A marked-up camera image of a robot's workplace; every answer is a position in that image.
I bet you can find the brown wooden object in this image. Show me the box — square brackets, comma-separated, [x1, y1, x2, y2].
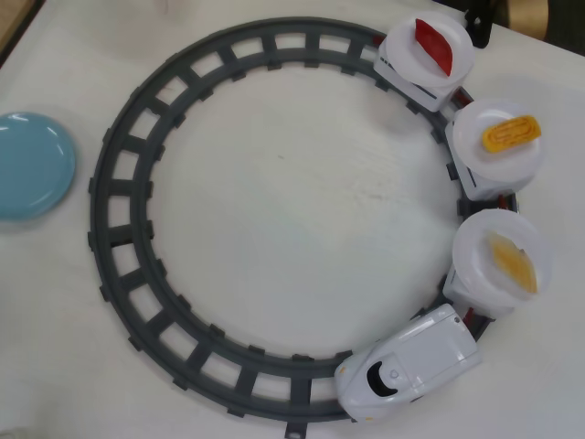
[505, 0, 549, 40]

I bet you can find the red tuna toy sushi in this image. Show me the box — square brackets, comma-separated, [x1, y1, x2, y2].
[414, 18, 454, 78]

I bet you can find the white toy train wagon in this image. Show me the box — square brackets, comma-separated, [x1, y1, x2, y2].
[441, 267, 517, 321]
[372, 34, 459, 113]
[445, 118, 541, 202]

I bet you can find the pale orange toy sushi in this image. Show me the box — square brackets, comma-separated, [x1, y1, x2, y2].
[486, 231, 539, 294]

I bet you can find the yellow egg toy sushi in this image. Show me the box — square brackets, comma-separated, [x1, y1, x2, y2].
[482, 113, 543, 155]

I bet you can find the light blue round dish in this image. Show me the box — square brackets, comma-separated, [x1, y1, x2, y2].
[0, 111, 79, 224]

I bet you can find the white round plastic plate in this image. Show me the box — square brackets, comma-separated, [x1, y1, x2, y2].
[452, 209, 552, 316]
[452, 98, 548, 188]
[386, 9, 474, 91]

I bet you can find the white toy Shinkansen locomotive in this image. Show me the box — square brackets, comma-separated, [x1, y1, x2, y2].
[333, 304, 484, 422]

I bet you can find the grey circular toy rail track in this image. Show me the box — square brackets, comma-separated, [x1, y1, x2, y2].
[86, 16, 522, 436]

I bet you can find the black metal bracket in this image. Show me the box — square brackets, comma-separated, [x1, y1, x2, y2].
[464, 0, 495, 49]

